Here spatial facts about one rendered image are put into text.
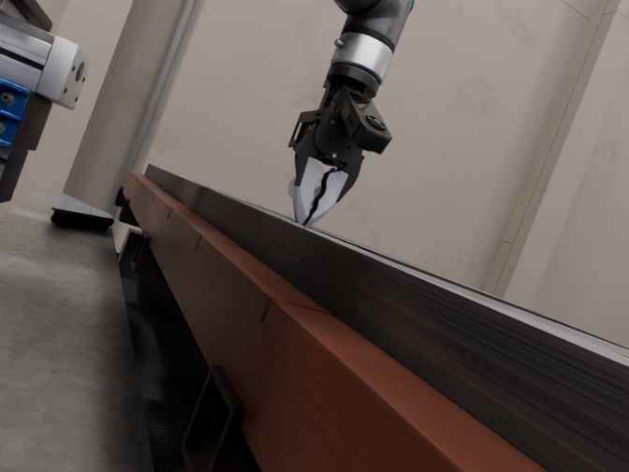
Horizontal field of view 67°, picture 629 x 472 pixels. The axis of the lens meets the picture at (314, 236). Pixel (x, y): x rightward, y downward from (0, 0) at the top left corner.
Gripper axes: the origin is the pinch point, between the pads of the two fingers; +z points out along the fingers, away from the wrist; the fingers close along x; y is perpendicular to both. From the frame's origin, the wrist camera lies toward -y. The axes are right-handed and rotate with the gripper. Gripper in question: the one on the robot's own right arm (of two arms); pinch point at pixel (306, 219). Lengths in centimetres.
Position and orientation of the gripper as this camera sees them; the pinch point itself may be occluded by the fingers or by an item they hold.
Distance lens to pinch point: 62.1
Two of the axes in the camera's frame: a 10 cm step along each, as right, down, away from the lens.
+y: -4.1, -1.8, 9.0
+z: -3.6, 9.3, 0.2
